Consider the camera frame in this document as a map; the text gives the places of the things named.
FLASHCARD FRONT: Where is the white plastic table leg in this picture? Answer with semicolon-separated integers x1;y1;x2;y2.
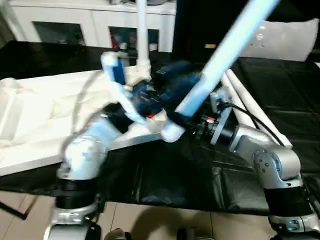
226;69;294;149
159;0;281;144
221;74;261;131
134;0;153;79

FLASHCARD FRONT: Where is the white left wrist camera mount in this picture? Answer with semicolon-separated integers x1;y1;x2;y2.
99;50;151;126

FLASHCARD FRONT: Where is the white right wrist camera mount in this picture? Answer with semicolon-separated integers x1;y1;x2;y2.
209;86;235;146

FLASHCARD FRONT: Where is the black mat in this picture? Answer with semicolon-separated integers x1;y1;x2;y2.
0;39;320;217

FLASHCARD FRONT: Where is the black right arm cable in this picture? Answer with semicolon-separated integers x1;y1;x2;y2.
224;103;289;146

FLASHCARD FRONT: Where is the white cabinet with glass doors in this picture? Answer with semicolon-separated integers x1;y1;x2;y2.
9;0;178;54

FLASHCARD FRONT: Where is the dark left robot leg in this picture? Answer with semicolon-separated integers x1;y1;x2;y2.
105;228;133;240

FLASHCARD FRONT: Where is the white plastic table top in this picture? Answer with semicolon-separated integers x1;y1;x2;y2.
0;63;186;178

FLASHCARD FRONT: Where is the black metal stand pole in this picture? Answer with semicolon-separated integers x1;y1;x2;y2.
0;199;28;221

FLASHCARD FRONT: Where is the grey curtain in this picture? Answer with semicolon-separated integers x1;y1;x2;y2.
0;9;19;49

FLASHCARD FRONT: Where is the dark cabinet with label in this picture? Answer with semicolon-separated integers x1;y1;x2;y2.
173;0;251;61

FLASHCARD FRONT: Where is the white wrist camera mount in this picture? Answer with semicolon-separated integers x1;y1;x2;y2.
209;86;235;146
99;50;151;126

